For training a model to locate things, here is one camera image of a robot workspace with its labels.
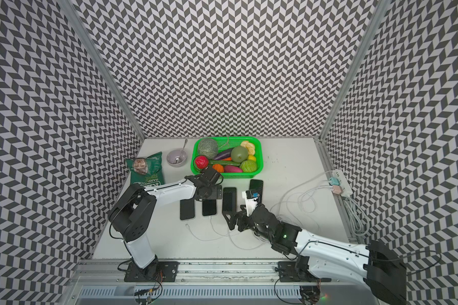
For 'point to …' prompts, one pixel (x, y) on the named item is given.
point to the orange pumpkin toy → (219, 168)
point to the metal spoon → (177, 159)
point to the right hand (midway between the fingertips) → (232, 213)
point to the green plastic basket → (232, 170)
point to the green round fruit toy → (239, 154)
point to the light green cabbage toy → (249, 166)
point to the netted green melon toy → (208, 147)
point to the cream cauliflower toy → (250, 147)
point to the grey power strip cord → (358, 218)
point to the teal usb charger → (334, 181)
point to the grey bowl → (172, 154)
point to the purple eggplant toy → (224, 154)
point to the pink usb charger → (338, 189)
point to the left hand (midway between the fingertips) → (210, 194)
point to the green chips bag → (147, 171)
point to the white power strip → (348, 190)
